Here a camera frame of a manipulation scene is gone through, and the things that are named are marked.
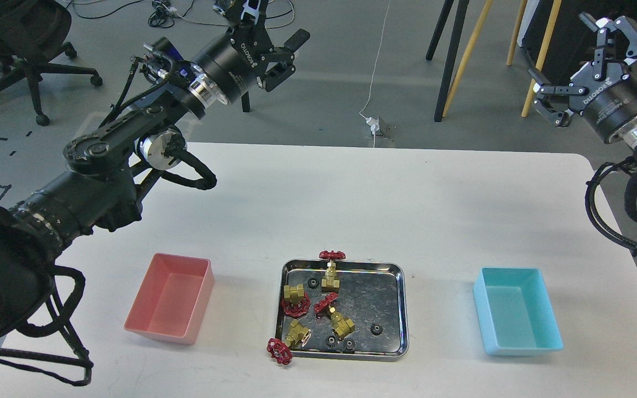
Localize pink plastic box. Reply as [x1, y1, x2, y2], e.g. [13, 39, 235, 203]
[124, 253, 215, 345]

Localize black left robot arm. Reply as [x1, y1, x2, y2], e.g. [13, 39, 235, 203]
[0, 1, 310, 387]

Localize black tripod legs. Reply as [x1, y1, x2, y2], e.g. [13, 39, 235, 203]
[241, 92, 251, 113]
[425, 1, 469, 123]

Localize small black gear top left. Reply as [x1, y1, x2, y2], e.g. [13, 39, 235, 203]
[306, 277, 320, 289]

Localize black floor cables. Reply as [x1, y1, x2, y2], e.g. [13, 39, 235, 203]
[67, 0, 296, 30]

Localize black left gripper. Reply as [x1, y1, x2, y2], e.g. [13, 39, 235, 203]
[192, 1, 310, 106]

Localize small black gear bottom left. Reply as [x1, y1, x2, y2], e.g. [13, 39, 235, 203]
[325, 335, 338, 349]

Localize black tripod legs right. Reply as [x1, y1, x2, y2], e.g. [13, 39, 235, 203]
[425, 1, 469, 123]

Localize wooden easel legs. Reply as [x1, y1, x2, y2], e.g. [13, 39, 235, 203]
[442, 0, 563, 118]

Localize brass valve over tray edge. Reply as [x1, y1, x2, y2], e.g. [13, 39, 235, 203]
[266, 319, 312, 365]

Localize white power adapter with cable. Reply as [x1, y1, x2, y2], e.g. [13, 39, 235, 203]
[358, 1, 391, 147]

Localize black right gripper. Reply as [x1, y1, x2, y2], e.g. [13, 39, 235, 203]
[528, 13, 637, 145]

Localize shiny metal tray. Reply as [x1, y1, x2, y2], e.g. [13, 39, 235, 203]
[291, 259, 409, 361]

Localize blue plastic box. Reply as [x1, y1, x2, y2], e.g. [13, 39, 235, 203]
[473, 267, 563, 356]

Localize small black gear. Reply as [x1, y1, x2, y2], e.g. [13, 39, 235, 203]
[343, 338, 356, 354]
[325, 335, 338, 349]
[369, 323, 384, 336]
[306, 277, 320, 289]

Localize black tripod legs left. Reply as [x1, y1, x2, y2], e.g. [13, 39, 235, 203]
[241, 92, 251, 113]

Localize black office chair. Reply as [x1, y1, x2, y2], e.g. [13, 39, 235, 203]
[0, 1, 103, 126]

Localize brass valve at tray top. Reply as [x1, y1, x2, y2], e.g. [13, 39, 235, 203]
[319, 251, 346, 293]

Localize brass valve red handle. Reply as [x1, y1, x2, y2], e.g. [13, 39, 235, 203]
[280, 283, 310, 319]

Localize brass valve tray centre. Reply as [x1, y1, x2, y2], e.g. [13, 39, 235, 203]
[314, 292, 356, 340]

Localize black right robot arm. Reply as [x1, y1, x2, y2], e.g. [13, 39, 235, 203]
[529, 12, 637, 255]

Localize small black gear bottom right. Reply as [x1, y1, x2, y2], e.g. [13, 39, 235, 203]
[343, 338, 356, 354]

